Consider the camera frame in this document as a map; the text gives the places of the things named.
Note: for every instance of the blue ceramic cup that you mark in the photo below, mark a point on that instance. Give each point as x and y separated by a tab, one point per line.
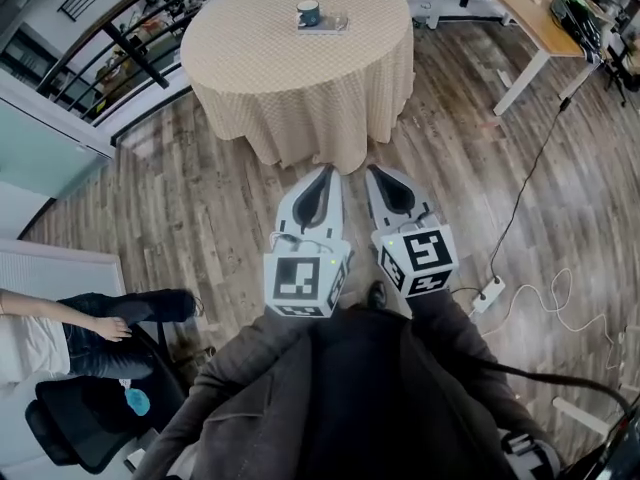
308	13

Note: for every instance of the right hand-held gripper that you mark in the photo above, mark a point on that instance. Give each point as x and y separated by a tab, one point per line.
425	258

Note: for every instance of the small teal object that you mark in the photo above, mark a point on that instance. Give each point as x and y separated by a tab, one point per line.
137	402

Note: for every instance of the clear drinking glass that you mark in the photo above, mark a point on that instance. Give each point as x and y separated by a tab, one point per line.
338	22

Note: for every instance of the black metal railing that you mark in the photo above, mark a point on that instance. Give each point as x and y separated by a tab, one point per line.
135	54

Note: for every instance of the black office chair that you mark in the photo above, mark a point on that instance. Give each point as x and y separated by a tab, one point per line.
80	418

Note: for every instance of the white power strip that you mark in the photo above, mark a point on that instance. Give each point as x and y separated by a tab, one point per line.
487	295

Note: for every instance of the person's right forearm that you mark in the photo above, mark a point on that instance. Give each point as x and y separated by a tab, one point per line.
450	328

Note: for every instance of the wooden desk with white legs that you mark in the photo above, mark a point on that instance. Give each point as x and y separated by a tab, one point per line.
515	3

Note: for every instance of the round table with checkered tablecloth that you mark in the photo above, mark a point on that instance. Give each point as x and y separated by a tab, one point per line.
300	88

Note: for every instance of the person's dark coat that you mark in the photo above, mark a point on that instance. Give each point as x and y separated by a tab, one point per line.
350	398

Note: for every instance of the white metal table frame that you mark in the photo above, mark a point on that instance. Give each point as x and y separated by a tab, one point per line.
580	415

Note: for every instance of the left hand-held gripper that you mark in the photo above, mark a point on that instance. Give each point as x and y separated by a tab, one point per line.
295	280

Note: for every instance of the frosted glass partition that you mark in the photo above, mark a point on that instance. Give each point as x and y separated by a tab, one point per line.
40	148

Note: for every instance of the grey rectangular tray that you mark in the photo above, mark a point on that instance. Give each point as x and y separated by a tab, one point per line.
320	30

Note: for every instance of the person's black shoe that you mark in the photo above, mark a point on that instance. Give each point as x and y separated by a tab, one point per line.
377	295

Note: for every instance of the person's left forearm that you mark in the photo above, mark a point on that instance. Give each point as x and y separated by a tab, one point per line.
250	343

